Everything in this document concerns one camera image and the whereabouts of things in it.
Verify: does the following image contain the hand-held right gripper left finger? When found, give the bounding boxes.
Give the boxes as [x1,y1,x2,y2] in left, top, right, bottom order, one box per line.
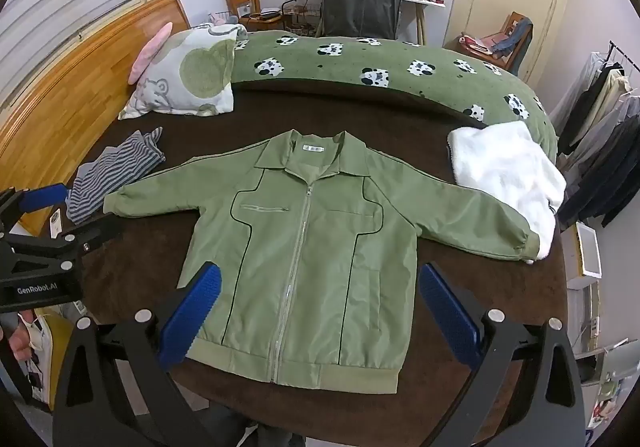
[52,262,223,447]

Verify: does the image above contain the dark office chair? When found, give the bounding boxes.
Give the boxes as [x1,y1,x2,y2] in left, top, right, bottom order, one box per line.
[315,0,405,42]

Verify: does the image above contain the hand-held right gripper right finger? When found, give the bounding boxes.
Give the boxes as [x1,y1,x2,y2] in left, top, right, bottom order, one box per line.
[417,262,588,447]

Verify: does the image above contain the row of hanging clothes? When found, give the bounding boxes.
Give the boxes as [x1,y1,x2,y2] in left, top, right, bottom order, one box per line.
[556,52,640,229]

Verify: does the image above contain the pink cloth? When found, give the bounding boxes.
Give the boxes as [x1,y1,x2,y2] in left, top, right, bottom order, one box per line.
[459,33,501,58]

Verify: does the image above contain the pink plush cushion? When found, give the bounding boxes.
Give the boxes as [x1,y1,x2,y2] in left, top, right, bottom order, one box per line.
[128,22,173,85]

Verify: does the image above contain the yellow bag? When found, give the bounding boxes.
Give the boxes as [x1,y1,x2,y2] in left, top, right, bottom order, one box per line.
[31,314,77,411]

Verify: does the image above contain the black clothes rack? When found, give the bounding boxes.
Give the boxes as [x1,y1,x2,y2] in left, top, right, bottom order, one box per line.
[606,41,640,80]

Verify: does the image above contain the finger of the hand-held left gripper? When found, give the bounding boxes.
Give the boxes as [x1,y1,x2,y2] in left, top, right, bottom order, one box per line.
[10,215,125,269]
[0,183,70,230]

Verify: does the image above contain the green jacket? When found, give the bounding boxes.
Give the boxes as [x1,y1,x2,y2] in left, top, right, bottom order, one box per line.
[102,129,541,395]

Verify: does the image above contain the wooden headboard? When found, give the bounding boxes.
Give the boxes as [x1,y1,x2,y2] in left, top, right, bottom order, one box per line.
[0,0,192,238]

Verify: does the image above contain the white fleece garment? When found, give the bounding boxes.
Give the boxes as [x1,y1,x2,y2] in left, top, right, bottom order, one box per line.
[446,121,567,260]

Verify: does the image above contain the white foam box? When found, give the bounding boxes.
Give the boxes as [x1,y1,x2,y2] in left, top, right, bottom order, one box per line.
[567,222,602,286]

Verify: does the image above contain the blue jeans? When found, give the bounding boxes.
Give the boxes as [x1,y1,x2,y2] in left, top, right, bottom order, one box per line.
[492,17,534,56]

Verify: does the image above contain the grey striped cloth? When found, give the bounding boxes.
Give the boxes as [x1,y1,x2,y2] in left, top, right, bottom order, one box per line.
[66,127,166,224]

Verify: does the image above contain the person's left hand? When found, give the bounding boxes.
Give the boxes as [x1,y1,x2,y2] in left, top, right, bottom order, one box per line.
[0,311,38,364]

